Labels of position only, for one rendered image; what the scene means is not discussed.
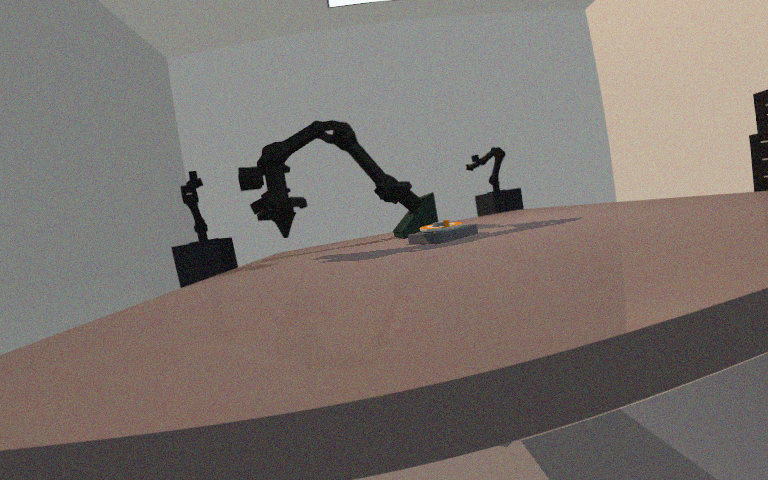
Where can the orange round plate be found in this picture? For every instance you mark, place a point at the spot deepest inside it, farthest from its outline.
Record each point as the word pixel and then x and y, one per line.
pixel 447 226

